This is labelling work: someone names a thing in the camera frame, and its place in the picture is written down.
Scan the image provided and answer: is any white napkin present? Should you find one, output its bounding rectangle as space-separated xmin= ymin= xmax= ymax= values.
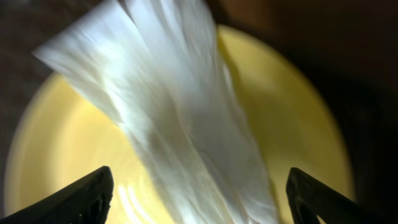
xmin=35 ymin=0 xmax=279 ymax=223

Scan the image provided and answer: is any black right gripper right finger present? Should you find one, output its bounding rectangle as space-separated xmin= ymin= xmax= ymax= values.
xmin=286 ymin=167 xmax=386 ymax=224

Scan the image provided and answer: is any yellow plate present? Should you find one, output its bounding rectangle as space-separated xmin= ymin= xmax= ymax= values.
xmin=4 ymin=26 xmax=354 ymax=223

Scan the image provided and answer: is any brown serving tray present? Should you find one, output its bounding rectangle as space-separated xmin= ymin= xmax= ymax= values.
xmin=1 ymin=0 xmax=397 ymax=223

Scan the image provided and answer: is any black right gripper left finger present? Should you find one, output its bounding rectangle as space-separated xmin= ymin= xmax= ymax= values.
xmin=1 ymin=166 xmax=114 ymax=224

